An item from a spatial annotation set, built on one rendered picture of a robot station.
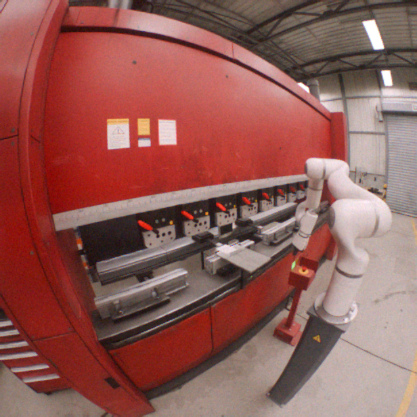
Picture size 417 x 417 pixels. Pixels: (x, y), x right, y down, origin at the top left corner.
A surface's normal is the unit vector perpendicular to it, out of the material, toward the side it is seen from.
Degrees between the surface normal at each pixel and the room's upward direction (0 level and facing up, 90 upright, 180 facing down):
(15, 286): 90
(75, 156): 90
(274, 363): 0
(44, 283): 90
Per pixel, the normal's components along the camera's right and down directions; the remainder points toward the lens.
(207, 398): -0.04, -0.97
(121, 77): 0.61, 0.17
